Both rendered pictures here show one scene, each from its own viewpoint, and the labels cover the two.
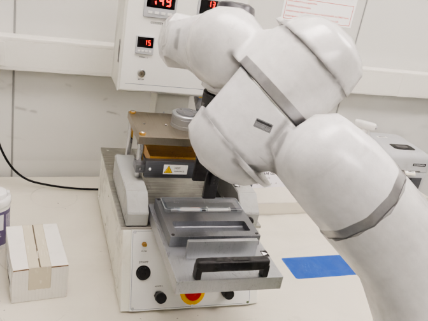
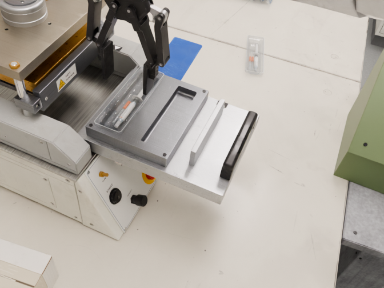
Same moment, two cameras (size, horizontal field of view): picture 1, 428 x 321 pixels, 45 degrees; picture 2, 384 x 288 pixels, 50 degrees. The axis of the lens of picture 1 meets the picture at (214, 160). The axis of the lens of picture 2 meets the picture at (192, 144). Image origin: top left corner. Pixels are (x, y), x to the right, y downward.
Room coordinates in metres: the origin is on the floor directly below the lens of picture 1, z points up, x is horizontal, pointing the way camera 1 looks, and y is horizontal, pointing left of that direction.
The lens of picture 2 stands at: (0.60, 0.39, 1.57)
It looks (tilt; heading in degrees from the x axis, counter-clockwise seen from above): 49 degrees down; 308
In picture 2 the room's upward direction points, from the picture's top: 8 degrees clockwise
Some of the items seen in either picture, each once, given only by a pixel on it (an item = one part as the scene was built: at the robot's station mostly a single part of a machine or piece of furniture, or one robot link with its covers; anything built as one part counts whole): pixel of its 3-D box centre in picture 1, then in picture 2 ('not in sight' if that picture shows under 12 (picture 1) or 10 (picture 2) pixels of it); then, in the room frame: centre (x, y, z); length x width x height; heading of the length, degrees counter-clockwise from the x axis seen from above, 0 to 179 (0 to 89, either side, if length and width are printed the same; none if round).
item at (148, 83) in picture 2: (211, 183); (148, 75); (1.03, 0.00, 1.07); 0.03 x 0.01 x 0.07; 111
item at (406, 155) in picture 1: (389, 162); not in sight; (1.93, -0.68, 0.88); 0.25 x 0.20 x 0.17; 19
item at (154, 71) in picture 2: (215, 176); (158, 67); (1.01, -0.01, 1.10); 0.03 x 0.01 x 0.05; 21
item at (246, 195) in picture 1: (235, 190); (106, 51); (1.24, -0.07, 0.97); 0.26 x 0.05 x 0.07; 21
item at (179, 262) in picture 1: (210, 236); (172, 124); (0.98, -0.02, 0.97); 0.30 x 0.22 x 0.08; 21
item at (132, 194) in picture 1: (129, 187); (24, 130); (1.15, 0.19, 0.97); 0.25 x 0.05 x 0.07; 21
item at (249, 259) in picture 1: (232, 267); (239, 143); (0.85, -0.07, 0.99); 0.15 x 0.02 x 0.04; 111
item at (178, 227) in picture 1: (205, 220); (150, 111); (1.02, -0.01, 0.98); 0.20 x 0.17 x 0.03; 111
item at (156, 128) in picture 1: (188, 131); (21, 16); (1.30, 0.08, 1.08); 0.31 x 0.24 x 0.13; 111
